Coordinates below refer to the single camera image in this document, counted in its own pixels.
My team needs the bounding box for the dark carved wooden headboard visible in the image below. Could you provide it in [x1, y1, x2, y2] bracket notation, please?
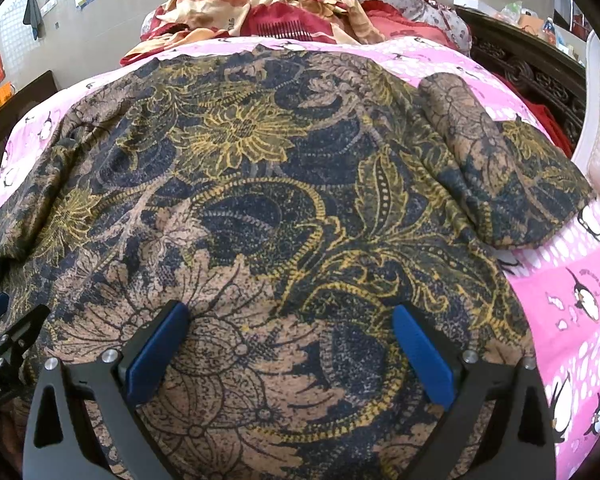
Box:
[456, 6, 586, 148]

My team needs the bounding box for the dark hanging cloth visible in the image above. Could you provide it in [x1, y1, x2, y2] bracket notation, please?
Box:
[22, 0, 43, 40]

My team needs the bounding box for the clutter on shelf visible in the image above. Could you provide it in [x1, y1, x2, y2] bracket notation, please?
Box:
[453, 0, 586, 65]

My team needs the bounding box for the pink penguin bed sheet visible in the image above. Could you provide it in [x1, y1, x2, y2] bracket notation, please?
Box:
[0, 34, 600, 476]

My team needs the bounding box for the red orange crumpled blanket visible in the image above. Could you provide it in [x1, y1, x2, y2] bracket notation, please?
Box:
[120, 0, 465, 66]

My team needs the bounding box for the brown batik floral garment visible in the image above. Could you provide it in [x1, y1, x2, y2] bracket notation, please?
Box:
[0, 48, 595, 479]

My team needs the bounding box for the dark wooden furniture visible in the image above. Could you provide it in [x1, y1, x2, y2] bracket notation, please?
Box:
[0, 70, 58, 148]

